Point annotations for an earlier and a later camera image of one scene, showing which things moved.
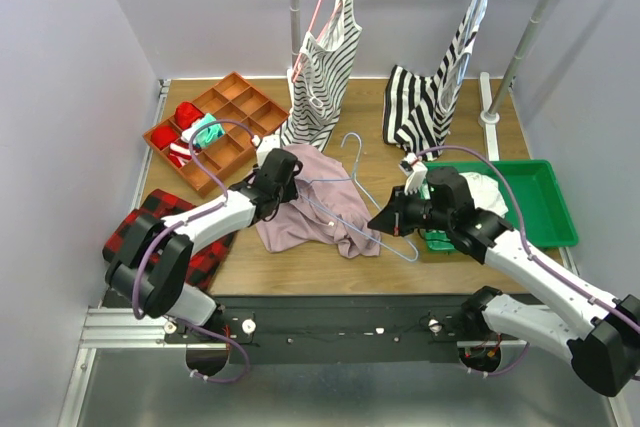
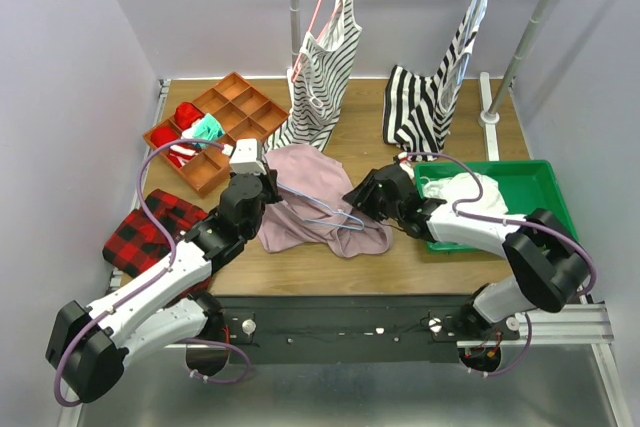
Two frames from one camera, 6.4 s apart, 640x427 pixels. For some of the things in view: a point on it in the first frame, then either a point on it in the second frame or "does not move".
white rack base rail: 488,119 does not move
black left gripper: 288,187 → 270,186
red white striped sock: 180,153 does not move
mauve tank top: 330,209 does not move
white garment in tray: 485,193 does not move
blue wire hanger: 366,233 → 326,206
